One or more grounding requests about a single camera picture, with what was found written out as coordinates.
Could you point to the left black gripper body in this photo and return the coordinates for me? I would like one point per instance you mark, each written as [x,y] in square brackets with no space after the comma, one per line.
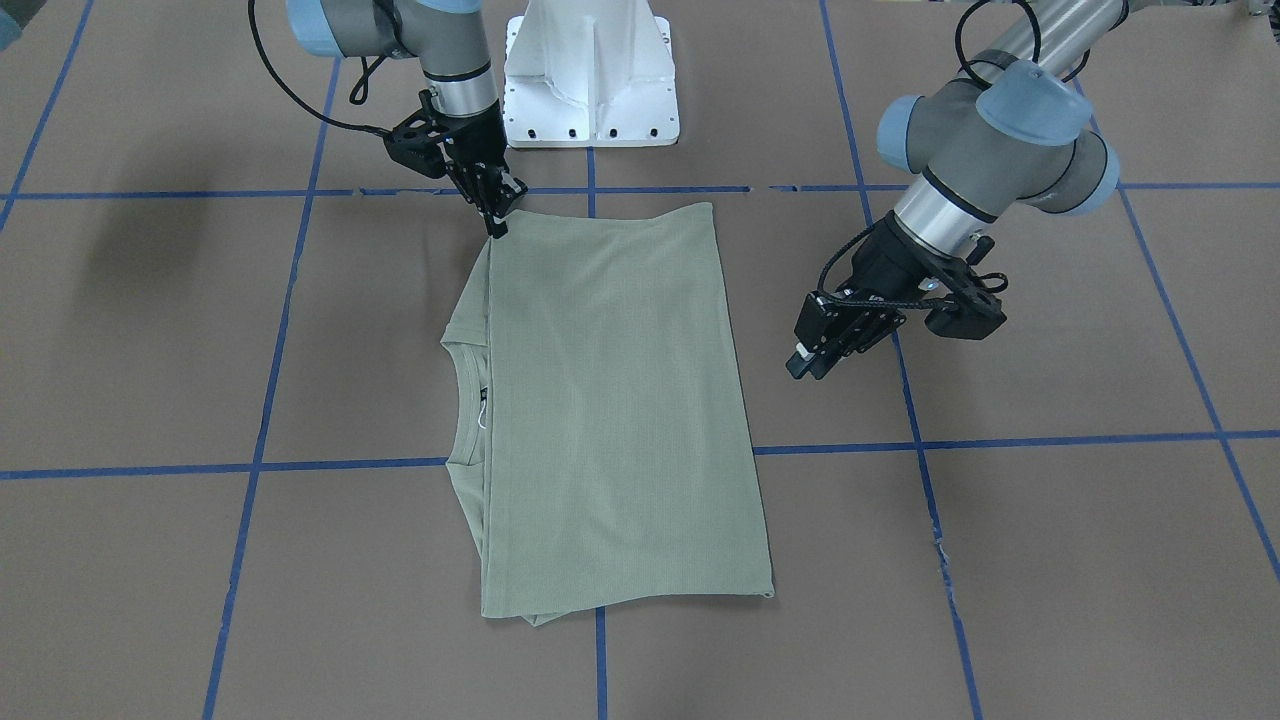
[888,262]

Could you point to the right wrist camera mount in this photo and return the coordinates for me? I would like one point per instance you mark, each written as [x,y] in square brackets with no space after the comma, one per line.
[416,144]

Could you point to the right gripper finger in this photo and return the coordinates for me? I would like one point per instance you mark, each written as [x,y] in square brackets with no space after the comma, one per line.
[499,193]

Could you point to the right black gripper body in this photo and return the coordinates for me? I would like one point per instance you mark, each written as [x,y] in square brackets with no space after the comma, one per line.
[478,142]

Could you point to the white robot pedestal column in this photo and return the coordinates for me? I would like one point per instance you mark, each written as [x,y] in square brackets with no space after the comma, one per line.
[589,74]

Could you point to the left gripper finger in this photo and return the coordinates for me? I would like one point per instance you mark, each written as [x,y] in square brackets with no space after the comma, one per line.
[816,361]

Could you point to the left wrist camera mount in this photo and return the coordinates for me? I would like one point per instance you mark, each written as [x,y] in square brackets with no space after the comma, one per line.
[970,310]

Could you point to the olive green long-sleeve shirt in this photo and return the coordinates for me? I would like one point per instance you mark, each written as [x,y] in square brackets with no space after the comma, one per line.
[602,451]

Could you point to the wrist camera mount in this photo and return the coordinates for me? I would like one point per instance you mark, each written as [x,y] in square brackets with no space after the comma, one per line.
[970,310]
[416,144]

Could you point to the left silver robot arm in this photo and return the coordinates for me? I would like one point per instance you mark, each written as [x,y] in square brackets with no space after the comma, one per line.
[1007,128]

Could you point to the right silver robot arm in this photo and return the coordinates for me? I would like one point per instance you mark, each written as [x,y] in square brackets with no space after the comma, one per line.
[448,39]

